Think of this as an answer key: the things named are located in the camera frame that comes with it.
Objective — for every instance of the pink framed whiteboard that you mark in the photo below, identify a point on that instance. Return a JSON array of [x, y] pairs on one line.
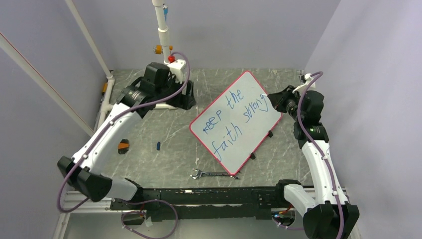
[[236, 122]]

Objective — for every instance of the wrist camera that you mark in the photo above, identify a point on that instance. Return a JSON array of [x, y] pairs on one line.
[[179, 68], [306, 80]]

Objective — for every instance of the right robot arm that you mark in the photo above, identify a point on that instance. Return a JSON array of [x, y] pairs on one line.
[[329, 214]]

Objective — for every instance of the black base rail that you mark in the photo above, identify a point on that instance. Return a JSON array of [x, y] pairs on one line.
[[259, 202]]

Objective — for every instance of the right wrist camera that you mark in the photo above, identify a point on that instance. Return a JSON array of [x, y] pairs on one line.
[[306, 80]]

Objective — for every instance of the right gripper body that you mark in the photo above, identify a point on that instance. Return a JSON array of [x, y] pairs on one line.
[[292, 101]]

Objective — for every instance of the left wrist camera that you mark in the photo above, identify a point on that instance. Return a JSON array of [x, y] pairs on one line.
[[179, 68]]

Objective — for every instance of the silver open end wrench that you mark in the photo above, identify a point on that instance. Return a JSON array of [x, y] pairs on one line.
[[198, 174]]

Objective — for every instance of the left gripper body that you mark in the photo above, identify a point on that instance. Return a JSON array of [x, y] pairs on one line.
[[180, 101]]

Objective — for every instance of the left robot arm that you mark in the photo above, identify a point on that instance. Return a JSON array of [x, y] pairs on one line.
[[160, 83]]

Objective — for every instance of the orange black hex key set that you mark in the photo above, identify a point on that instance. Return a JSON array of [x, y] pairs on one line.
[[123, 146]]

